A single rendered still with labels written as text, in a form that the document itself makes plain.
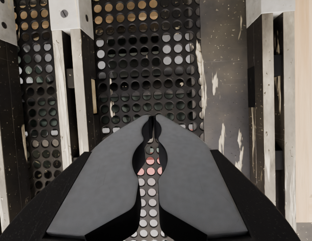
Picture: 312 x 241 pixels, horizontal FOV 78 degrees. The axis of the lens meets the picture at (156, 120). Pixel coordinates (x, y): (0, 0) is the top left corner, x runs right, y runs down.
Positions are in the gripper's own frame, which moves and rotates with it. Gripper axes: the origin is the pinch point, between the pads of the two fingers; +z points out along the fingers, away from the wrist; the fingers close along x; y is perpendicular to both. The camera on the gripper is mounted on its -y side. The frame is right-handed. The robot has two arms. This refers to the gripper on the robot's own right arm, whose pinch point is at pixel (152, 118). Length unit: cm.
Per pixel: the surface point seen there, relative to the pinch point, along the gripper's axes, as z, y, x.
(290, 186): 14.7, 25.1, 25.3
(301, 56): 31.6, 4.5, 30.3
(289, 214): 12.0, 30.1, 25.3
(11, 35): 37, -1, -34
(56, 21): 32.0, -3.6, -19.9
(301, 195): 17.3, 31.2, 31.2
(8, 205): 14.7, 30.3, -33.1
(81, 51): 29.1, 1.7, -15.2
